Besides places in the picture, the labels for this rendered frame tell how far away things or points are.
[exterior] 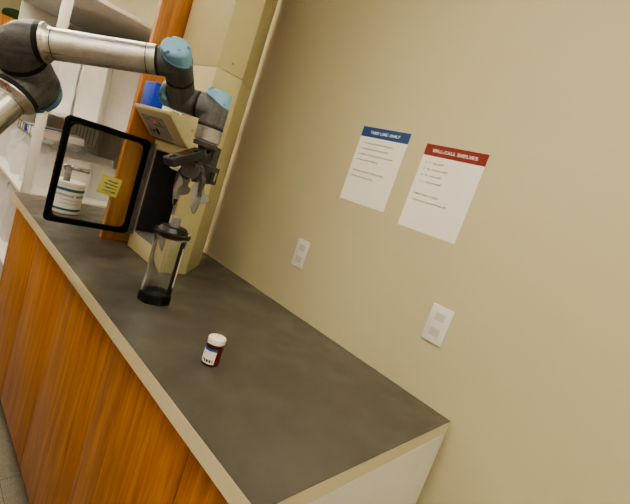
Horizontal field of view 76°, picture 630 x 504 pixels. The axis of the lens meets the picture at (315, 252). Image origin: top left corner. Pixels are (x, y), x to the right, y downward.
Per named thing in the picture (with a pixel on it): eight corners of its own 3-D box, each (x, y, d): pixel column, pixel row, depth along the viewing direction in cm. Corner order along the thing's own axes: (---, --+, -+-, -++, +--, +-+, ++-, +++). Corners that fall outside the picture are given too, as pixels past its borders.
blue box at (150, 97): (164, 113, 162) (170, 90, 160) (175, 116, 155) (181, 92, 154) (139, 103, 154) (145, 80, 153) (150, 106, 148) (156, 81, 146)
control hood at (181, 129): (155, 137, 166) (162, 113, 164) (193, 150, 145) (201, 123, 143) (127, 127, 157) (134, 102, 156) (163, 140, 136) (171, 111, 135)
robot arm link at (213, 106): (208, 88, 122) (235, 98, 122) (198, 124, 123) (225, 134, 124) (202, 82, 114) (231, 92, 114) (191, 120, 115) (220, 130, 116)
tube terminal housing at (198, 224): (180, 251, 191) (227, 89, 180) (215, 277, 170) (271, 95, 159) (126, 244, 173) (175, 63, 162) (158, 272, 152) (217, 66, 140)
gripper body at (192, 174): (215, 187, 125) (226, 149, 123) (194, 183, 117) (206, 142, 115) (198, 181, 128) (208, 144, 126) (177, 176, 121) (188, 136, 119)
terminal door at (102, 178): (127, 234, 170) (152, 141, 164) (41, 219, 150) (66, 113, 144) (126, 233, 171) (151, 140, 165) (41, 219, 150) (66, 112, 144)
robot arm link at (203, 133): (210, 127, 115) (190, 121, 118) (205, 143, 115) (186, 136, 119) (227, 134, 121) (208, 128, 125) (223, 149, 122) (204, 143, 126)
